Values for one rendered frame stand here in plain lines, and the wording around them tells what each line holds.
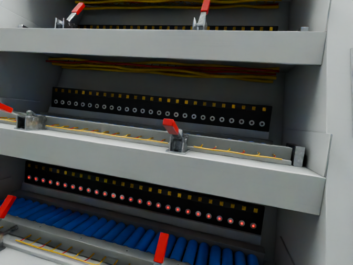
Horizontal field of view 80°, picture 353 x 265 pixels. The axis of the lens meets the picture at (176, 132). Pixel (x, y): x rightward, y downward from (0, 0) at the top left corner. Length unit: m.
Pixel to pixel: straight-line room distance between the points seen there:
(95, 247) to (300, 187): 0.31
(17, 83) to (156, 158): 0.43
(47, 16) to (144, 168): 0.53
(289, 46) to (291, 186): 0.20
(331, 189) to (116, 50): 0.37
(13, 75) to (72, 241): 0.40
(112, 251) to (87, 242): 0.05
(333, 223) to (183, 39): 0.31
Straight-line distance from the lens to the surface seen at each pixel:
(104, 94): 0.55
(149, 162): 0.29
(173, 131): 0.25
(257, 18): 0.66
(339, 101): 0.33
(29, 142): 0.41
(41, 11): 0.70
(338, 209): 0.30
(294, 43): 0.36
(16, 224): 0.49
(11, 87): 0.62
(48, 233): 0.44
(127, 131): 0.37
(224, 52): 0.35
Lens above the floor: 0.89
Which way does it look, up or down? 14 degrees up
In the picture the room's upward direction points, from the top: 11 degrees clockwise
